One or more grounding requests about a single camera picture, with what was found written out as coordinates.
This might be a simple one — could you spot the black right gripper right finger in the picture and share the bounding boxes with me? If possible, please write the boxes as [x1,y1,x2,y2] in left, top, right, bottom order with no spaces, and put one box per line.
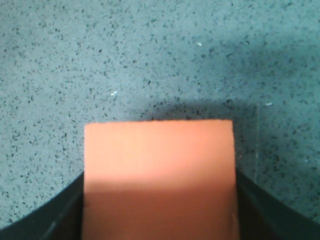
[236,170,320,240]

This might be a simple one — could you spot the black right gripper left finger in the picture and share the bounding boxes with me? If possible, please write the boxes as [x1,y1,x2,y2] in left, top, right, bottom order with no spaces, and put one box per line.
[0,173,84,240]

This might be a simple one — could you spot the orange foam cube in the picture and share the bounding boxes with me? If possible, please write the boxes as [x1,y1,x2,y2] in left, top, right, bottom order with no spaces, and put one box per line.
[81,119,240,240]

